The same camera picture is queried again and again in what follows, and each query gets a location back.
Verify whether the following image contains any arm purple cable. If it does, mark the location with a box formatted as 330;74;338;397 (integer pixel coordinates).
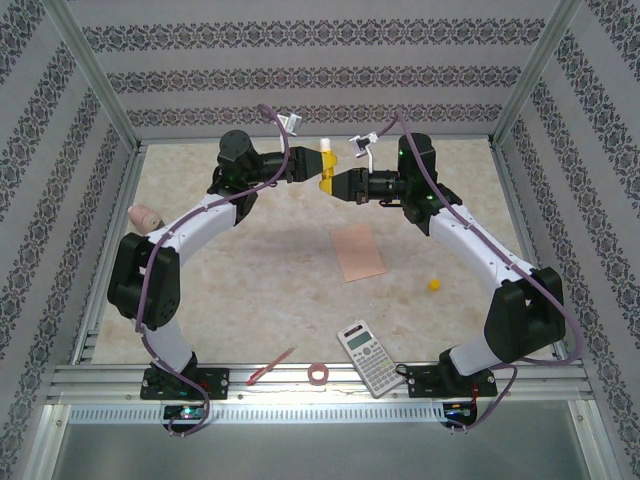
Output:
134;103;301;437
372;110;584;436

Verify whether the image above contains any aluminium frame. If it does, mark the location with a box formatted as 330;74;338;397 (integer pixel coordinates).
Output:
19;0;621;480

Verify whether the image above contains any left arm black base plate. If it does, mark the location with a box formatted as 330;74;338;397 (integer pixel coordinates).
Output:
139;367;230;401

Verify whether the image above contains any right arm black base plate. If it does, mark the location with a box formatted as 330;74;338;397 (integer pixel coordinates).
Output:
407;363;497;400

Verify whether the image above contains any slotted grey cable duct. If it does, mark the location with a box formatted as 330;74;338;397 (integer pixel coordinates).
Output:
67;402;449;425

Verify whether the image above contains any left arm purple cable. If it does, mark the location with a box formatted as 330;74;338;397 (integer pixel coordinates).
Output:
134;103;301;437

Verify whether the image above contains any yellow glue stick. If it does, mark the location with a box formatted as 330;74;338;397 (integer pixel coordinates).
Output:
318;137;340;197

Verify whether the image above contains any pink pencil sharpener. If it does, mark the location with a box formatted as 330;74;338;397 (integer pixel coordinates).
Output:
128;203;162;234

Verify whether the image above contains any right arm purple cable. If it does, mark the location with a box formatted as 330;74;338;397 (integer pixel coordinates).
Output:
372;110;584;436

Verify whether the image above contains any grey metal panel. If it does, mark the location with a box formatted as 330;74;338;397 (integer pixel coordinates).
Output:
49;422;596;480

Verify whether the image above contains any white calculator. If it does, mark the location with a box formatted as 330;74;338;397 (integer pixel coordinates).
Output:
337;319;405;400

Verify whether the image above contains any red pen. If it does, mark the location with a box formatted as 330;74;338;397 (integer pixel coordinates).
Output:
247;346;299;386

